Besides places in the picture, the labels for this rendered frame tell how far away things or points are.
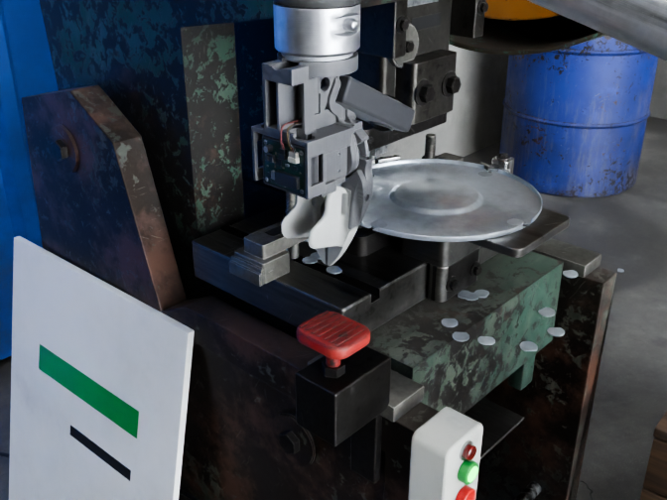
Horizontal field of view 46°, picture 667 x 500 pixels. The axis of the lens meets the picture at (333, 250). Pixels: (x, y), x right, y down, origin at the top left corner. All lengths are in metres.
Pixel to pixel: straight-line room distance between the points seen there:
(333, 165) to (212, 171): 0.51
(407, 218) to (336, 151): 0.35
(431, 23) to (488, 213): 0.27
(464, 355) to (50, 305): 0.76
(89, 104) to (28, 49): 0.86
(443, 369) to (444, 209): 0.21
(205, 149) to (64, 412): 0.59
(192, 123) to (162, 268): 0.23
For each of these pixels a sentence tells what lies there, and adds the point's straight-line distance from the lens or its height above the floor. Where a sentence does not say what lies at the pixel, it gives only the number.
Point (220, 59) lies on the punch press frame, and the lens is 1.16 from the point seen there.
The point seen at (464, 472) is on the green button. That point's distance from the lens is 0.93.
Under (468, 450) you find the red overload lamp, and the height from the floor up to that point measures 0.61.
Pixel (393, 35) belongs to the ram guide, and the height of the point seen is 1.02.
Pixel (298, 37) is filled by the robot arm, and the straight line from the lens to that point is 0.67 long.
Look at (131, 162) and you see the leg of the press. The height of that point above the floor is 0.81.
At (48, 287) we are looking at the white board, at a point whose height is 0.53.
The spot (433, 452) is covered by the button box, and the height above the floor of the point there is 0.62.
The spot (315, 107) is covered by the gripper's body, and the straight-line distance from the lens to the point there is 0.70.
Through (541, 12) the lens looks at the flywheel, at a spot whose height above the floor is 0.99.
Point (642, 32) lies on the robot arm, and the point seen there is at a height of 1.07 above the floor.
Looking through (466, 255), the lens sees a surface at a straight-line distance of 1.12.
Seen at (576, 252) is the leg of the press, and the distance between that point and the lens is 1.32.
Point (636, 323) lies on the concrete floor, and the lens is 2.46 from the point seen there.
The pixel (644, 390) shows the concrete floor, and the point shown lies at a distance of 2.18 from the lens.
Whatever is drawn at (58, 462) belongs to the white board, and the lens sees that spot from 1.59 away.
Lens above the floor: 1.20
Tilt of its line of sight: 26 degrees down
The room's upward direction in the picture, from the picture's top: straight up
